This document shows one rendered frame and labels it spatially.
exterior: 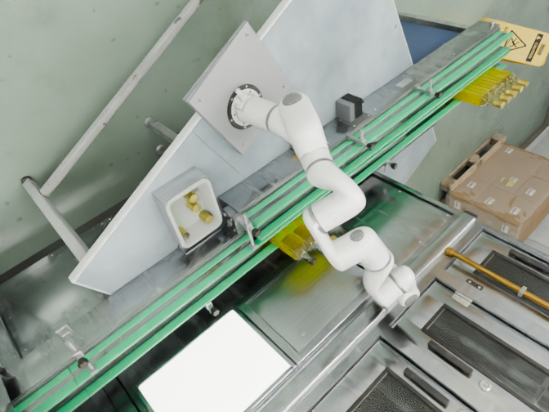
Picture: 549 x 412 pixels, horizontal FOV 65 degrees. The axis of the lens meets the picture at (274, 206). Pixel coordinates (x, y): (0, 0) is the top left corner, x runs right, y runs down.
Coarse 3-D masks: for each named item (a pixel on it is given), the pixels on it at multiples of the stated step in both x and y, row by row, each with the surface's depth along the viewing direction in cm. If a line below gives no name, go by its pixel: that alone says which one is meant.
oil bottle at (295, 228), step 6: (294, 222) 164; (288, 228) 162; (294, 228) 162; (300, 228) 162; (306, 228) 161; (294, 234) 160; (300, 234) 159; (306, 234) 159; (306, 240) 157; (312, 240) 157; (306, 246) 158; (312, 246) 157
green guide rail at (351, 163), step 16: (496, 48) 229; (480, 64) 220; (464, 80) 211; (432, 96) 206; (448, 96) 204; (416, 112) 198; (400, 128) 191; (384, 144) 185; (352, 160) 181; (304, 192) 171; (320, 192) 169; (288, 208) 166; (272, 224) 161
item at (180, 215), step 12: (204, 180) 142; (204, 192) 150; (168, 204) 137; (180, 204) 149; (204, 204) 157; (216, 204) 151; (168, 216) 139; (180, 216) 152; (192, 216) 155; (216, 216) 155; (192, 228) 156; (204, 228) 155; (180, 240) 147; (192, 240) 152
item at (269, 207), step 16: (480, 48) 217; (464, 64) 208; (432, 80) 201; (448, 80) 199; (416, 96) 194; (400, 112) 187; (368, 128) 182; (384, 128) 180; (352, 144) 176; (336, 160) 170; (304, 176) 166; (288, 192) 161; (256, 208) 157; (272, 208) 156; (256, 224) 151
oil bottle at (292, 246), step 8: (280, 232) 162; (288, 232) 161; (272, 240) 164; (280, 240) 159; (288, 240) 158; (296, 240) 157; (280, 248) 162; (288, 248) 156; (296, 248) 155; (304, 248) 155; (296, 256) 155
